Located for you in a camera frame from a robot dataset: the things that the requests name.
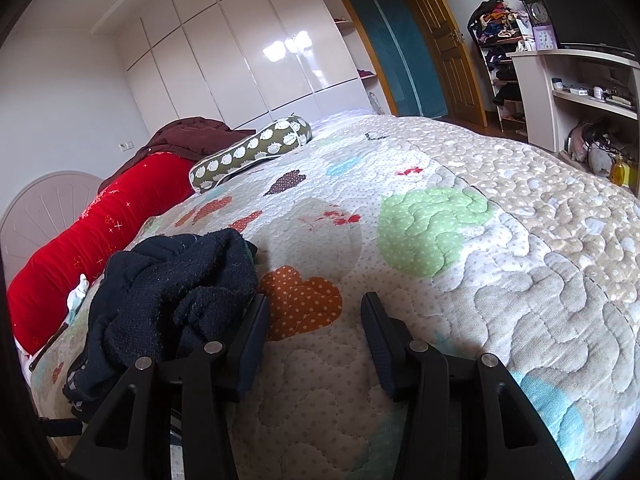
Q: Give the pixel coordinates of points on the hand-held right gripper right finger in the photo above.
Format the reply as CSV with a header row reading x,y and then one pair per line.
x,y
380,345

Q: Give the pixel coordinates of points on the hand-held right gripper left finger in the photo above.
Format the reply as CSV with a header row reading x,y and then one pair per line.
x,y
252,345

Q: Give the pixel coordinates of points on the navy knit pants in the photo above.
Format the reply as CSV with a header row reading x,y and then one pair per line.
x,y
160,290

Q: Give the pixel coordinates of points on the patterned quilted bedspread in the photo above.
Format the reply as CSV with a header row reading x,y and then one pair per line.
x,y
450,285

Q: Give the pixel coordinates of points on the white cloth scrap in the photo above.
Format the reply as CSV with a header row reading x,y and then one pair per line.
x,y
79,295

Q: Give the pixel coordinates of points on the red pillow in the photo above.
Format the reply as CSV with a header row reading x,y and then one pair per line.
x,y
90,240

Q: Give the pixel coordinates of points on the green patterned bolster pillow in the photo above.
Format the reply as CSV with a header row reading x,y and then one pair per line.
x,y
250,150

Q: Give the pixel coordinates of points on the brown blanket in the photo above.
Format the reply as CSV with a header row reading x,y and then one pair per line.
x,y
190,135

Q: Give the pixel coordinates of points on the beige headboard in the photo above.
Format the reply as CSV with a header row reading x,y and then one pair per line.
x,y
40,210

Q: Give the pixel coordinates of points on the shoe rack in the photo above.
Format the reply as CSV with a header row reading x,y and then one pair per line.
x,y
502,90

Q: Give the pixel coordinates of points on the white glossy wardrobe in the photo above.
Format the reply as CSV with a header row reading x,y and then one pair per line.
x,y
225,60

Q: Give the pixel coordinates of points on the grey bag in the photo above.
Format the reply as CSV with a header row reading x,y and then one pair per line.
x,y
600,160

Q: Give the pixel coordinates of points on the white television cabinet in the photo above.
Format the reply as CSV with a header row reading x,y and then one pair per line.
x,y
535,100

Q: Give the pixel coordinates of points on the wooden door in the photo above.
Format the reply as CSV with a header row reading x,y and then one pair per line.
x,y
450,60

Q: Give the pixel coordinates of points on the yellow bottle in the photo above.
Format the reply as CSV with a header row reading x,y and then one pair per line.
x,y
619,172

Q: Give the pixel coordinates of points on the blue door curtain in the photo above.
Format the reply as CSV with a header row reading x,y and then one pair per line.
x,y
395,50

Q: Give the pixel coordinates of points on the pile of clothes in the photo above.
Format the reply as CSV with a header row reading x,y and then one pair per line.
x,y
495,20

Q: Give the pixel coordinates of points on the purple clock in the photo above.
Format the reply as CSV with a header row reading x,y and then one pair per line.
x,y
545,37

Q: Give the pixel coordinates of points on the dark ornate clock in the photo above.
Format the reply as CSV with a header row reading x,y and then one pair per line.
x,y
537,10

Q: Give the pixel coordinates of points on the black television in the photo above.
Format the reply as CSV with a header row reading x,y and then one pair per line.
x,y
585,10

